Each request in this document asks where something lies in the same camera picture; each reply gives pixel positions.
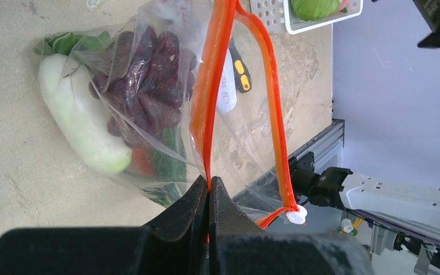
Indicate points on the green toy cabbage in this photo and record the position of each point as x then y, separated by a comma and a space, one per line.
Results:
313, 10

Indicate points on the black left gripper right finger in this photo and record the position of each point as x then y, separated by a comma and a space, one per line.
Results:
237, 245

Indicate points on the clear zip top bag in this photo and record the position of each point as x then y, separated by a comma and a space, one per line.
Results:
239, 137

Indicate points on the purple toy grapes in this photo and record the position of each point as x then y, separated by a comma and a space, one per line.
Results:
147, 85

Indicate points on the green leafy toy vegetable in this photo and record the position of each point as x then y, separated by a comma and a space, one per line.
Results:
65, 43

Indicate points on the orange toy carrot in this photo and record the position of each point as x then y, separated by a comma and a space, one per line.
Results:
141, 159

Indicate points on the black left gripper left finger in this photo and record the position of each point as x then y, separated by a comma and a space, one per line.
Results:
174, 242

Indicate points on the yellow black screwdriver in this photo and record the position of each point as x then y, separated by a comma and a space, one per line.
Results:
243, 80

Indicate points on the white plastic basket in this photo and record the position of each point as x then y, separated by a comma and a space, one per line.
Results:
293, 18

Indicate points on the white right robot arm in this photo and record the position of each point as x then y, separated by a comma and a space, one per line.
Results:
386, 89

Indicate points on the white toy radish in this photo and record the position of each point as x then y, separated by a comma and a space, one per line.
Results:
64, 85

